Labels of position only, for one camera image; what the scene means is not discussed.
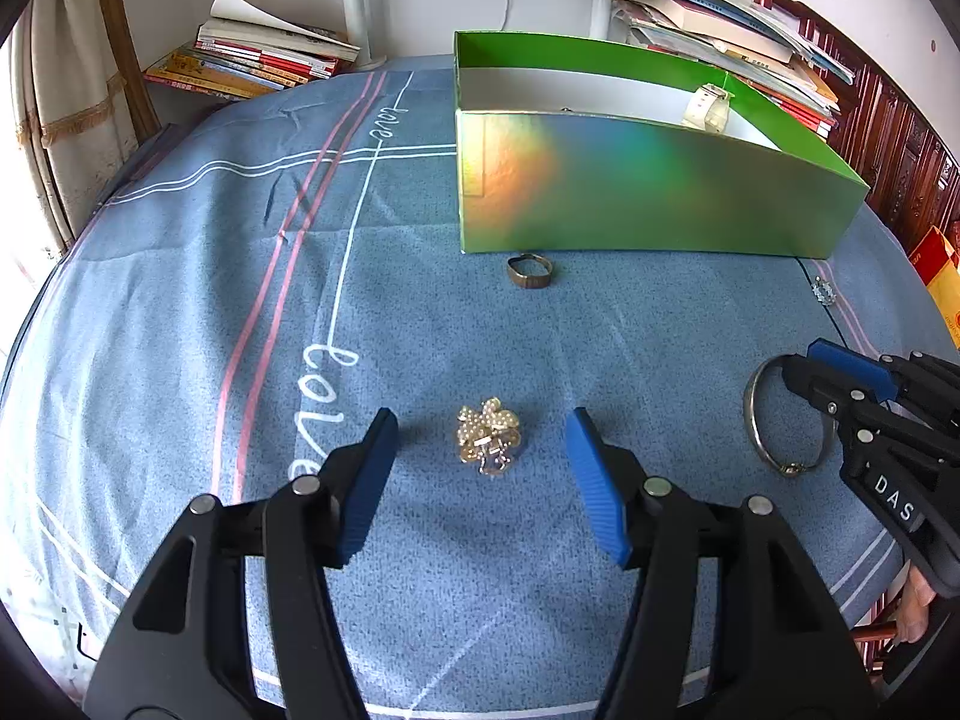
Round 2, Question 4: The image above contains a small stack of books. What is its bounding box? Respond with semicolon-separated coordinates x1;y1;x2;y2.
143;0;359;103

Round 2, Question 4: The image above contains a red wooden headboard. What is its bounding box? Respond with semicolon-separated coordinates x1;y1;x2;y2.
754;0;958;252

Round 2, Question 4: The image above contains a red and yellow bag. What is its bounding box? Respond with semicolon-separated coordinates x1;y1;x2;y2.
910;226;960;348

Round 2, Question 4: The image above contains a person's right hand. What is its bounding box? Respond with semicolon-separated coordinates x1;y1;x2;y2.
896;566;935;644

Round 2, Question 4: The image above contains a gold pearl brooch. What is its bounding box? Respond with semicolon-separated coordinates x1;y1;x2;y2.
455;397;523;478

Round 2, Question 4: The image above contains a blue striped bed sheet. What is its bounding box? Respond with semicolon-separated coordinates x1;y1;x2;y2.
2;60;955;718

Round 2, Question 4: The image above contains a white wrist watch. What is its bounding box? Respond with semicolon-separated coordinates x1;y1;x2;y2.
682;83;734;135

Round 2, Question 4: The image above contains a green cardboard box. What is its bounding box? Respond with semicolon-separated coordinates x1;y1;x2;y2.
454;31;869;259

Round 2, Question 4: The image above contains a large stack of books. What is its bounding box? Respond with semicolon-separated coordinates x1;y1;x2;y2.
612;0;854;138

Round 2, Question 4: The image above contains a silver metal bangle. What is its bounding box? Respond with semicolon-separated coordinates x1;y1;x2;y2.
742;355;836;478

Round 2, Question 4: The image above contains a beige curtain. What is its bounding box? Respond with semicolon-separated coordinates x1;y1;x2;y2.
7;0;153;250

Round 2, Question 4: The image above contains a bronze metal ring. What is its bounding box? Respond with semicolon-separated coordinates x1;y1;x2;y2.
504;250;559;291

